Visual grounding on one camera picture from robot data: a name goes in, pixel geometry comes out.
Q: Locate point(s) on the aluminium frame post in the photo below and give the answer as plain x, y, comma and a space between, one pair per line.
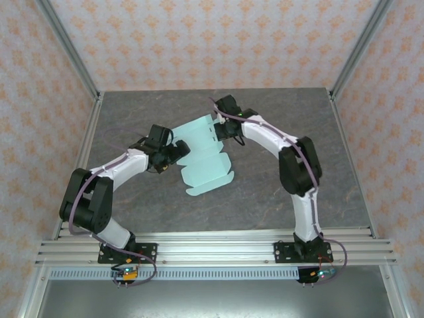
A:
71, 49
361, 46

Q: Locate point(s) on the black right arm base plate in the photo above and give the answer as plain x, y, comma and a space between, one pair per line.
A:
281, 253

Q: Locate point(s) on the aluminium left frame post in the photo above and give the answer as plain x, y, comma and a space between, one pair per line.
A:
71, 49

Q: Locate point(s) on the left electronics board orange connector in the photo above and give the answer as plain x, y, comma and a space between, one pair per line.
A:
127, 273

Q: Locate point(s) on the aluminium left table side rail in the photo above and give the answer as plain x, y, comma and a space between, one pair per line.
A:
83, 159

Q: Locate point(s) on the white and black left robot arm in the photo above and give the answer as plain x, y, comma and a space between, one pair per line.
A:
99, 172

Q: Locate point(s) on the aluminium right table side rail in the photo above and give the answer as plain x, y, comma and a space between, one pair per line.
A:
351, 159

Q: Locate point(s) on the light blue paper box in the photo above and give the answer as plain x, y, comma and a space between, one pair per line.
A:
202, 165

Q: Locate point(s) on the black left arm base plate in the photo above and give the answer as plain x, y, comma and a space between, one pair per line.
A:
147, 253

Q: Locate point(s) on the aluminium table side rail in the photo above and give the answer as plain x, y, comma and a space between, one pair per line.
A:
83, 159
351, 159

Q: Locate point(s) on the right electronics board green light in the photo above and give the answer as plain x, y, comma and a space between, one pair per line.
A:
323, 274

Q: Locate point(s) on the grey metal bottom panel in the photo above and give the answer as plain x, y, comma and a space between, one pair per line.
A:
212, 299

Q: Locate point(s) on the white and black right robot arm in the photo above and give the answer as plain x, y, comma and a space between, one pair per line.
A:
298, 172

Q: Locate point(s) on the aluminium rail beam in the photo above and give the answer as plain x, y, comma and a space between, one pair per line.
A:
215, 251

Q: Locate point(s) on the aluminium right frame post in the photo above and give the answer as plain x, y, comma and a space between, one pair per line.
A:
361, 46

